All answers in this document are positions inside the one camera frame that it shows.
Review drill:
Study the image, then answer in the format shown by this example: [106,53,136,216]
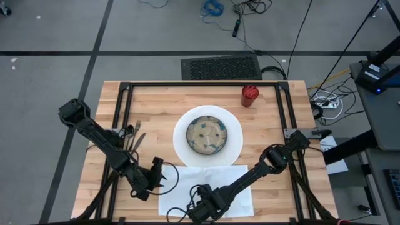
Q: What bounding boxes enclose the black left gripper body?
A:
[131,156,164,201]

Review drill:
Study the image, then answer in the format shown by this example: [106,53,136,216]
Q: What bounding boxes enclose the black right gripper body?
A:
[187,183,226,223]

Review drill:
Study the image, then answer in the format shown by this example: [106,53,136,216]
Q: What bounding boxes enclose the white cloth napkin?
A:
[157,164,255,219]

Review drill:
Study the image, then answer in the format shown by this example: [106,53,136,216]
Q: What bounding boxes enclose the white round woven placemat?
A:
[172,105,244,168]

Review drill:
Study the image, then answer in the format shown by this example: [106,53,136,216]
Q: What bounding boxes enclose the silver fork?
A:
[129,120,142,149]

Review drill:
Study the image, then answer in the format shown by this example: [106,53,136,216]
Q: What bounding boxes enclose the patterned ceramic bowl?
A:
[186,115,229,156]

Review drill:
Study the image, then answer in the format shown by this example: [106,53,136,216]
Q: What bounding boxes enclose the red ribbed cup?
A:
[240,84,260,108]

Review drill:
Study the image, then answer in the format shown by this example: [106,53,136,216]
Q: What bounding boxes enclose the white paper sheet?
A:
[319,136,349,175]

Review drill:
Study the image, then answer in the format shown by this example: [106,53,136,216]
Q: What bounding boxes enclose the black desk leg beam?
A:
[322,129,378,166]

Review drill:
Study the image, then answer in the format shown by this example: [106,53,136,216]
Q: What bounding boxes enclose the white power strip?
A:
[318,100,338,109]

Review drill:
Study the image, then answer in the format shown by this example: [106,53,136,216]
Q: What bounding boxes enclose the black power adapter stick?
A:
[231,19,242,38]

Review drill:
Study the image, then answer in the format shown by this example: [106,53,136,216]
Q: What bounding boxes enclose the dark grey desk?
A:
[364,148,400,225]

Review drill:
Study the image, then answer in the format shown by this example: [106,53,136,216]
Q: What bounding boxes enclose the black keyboard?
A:
[383,169,400,211]

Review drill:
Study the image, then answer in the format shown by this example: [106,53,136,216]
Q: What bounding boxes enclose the black box with blue light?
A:
[354,61,400,94]

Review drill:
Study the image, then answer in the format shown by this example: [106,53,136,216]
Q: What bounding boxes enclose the black caster wheel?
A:
[0,2,12,17]

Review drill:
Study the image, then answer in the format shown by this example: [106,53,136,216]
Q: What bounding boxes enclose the black tripod leg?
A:
[381,0,400,32]

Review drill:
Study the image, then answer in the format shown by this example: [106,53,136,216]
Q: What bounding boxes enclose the black aluminium table frame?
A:
[74,80,340,223]

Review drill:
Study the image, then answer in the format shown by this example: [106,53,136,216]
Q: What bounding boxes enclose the black coiled cable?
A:
[261,65,288,81]

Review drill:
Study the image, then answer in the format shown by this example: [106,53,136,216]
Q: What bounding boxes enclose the white looped cable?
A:
[312,89,344,121]

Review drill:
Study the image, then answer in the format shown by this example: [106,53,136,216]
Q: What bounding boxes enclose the blue coiled cable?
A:
[199,0,225,24]

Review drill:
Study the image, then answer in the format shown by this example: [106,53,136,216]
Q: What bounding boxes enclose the yellow cable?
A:
[307,67,351,91]

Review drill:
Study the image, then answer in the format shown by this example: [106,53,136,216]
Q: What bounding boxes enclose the black tangled cable bundle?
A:
[230,0,273,19]

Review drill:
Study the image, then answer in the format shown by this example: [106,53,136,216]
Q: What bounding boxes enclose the long black cable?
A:
[285,0,313,79]
[310,0,383,100]

